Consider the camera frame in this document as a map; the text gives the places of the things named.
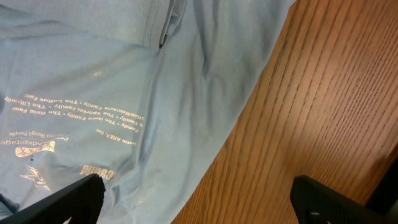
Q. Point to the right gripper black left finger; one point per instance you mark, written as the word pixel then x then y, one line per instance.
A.
pixel 80 202

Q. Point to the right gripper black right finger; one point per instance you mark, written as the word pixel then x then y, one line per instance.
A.
pixel 314 202

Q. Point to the light blue t-shirt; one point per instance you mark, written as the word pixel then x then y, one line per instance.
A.
pixel 142 93

